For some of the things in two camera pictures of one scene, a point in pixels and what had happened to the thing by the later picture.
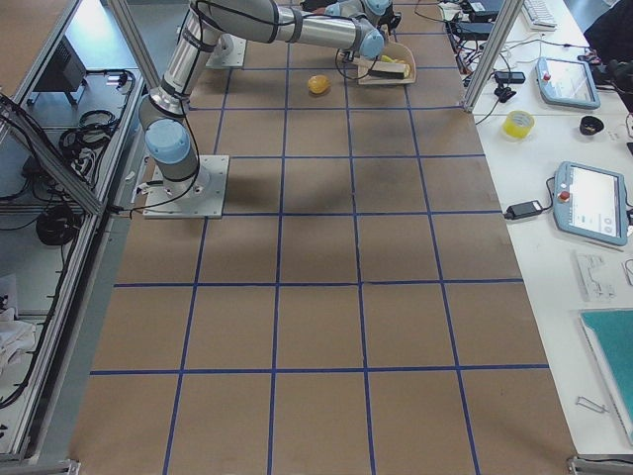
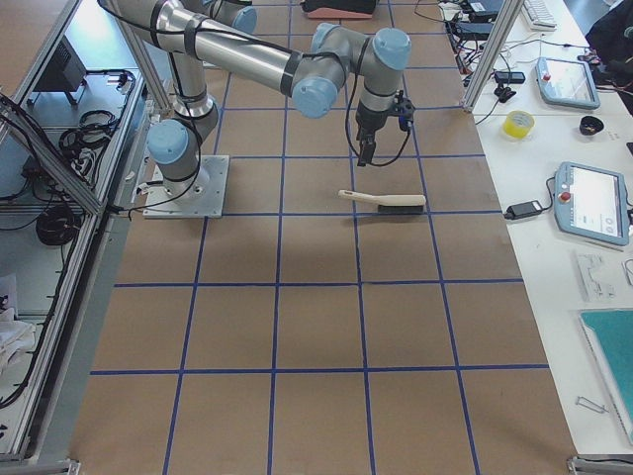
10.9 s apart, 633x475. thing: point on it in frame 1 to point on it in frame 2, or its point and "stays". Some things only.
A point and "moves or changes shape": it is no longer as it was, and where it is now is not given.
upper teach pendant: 568,82 stays
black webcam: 503,92 stays
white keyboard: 538,15 stays
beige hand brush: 380,69 moves or changes shape
